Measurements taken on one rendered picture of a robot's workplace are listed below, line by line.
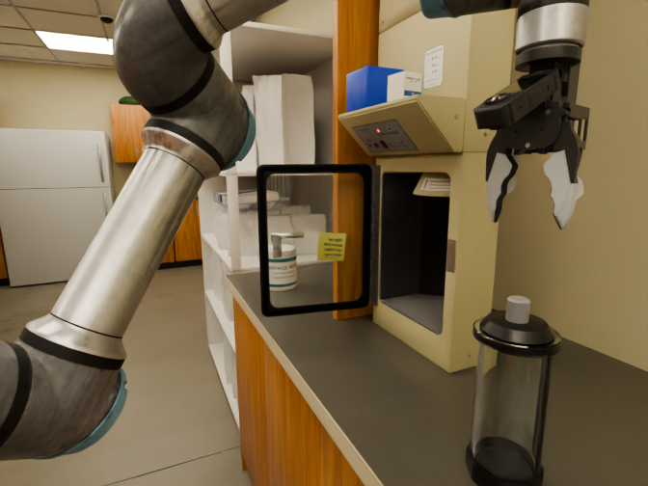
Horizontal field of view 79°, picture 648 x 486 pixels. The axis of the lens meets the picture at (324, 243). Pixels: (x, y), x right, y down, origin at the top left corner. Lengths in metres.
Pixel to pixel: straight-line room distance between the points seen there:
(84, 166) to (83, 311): 5.01
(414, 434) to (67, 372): 0.52
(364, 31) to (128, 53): 0.75
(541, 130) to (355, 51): 0.69
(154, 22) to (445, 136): 0.52
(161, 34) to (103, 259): 0.26
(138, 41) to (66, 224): 5.12
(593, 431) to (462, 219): 0.43
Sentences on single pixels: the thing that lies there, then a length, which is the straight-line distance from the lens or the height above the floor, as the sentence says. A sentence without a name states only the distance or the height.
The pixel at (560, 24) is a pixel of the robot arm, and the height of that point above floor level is 1.54.
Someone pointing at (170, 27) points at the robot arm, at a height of 1.53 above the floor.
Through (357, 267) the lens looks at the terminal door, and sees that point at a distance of 1.09.
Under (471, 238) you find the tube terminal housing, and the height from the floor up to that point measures 1.24.
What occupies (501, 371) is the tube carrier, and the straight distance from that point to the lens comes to 0.58.
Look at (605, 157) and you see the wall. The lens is 1.16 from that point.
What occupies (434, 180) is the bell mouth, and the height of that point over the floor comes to 1.35.
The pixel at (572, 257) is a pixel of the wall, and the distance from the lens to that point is 1.21.
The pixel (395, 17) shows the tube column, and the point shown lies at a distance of 1.07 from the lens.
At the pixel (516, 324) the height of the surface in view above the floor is 1.18.
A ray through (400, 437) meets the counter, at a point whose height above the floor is 0.94.
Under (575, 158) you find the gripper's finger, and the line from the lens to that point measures 0.54.
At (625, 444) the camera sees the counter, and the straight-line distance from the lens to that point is 0.87.
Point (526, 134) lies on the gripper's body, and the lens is 0.56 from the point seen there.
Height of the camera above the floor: 1.39
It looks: 11 degrees down
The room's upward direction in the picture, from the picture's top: straight up
